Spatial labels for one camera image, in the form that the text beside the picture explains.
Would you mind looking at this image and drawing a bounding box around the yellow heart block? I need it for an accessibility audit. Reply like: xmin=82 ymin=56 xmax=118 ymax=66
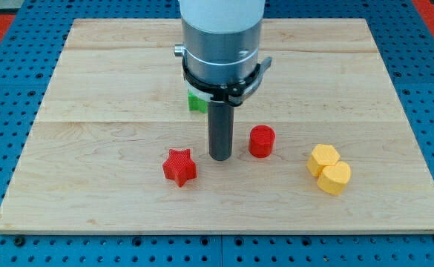
xmin=317 ymin=161 xmax=352 ymax=196

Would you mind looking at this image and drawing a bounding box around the black clamp ring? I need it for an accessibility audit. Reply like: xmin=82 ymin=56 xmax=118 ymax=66
xmin=181 ymin=56 xmax=273 ymax=108

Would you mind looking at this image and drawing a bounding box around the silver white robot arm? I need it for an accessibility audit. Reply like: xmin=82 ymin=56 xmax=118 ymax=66
xmin=174 ymin=0 xmax=272 ymax=106

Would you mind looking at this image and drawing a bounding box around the wooden board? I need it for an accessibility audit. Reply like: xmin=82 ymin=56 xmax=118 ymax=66
xmin=0 ymin=19 xmax=434 ymax=235

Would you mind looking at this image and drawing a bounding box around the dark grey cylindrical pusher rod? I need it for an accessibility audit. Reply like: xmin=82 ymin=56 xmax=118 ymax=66
xmin=208 ymin=102 xmax=234 ymax=161

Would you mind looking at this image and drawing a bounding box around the red star block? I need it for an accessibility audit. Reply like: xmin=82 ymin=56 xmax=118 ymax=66
xmin=162 ymin=149 xmax=197 ymax=187

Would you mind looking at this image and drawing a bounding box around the green block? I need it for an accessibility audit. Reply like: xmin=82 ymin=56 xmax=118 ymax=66
xmin=188 ymin=91 xmax=208 ymax=113

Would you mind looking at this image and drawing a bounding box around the red cylinder block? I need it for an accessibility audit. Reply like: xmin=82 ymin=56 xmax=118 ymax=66
xmin=249 ymin=125 xmax=276 ymax=158

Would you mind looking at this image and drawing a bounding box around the yellow hexagon block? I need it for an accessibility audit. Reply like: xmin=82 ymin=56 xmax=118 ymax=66
xmin=306 ymin=144 xmax=341 ymax=177

